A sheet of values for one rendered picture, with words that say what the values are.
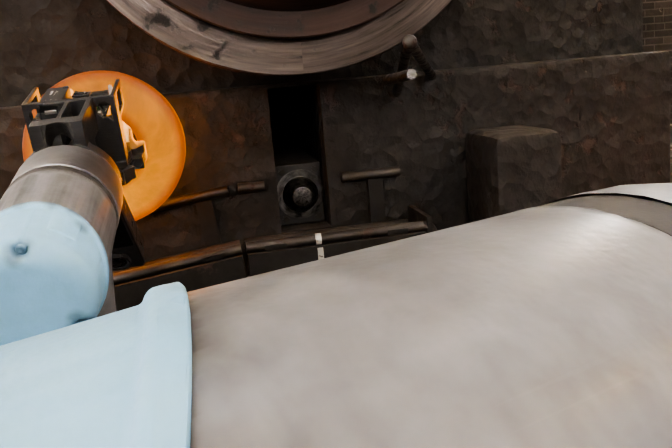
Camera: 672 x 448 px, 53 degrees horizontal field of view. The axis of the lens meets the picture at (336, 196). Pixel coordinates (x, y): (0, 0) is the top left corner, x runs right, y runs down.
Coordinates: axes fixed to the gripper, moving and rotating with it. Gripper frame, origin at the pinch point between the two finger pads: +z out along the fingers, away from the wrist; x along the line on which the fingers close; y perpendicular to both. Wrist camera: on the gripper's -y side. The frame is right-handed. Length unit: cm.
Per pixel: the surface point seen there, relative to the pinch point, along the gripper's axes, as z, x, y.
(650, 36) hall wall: 589, -479, -153
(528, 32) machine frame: 13, -52, 2
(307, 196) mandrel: 4.3, -20.6, -12.4
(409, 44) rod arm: -11.1, -28.7, 8.2
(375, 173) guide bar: 2.4, -28.5, -9.7
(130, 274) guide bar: -7.1, -0.8, -13.0
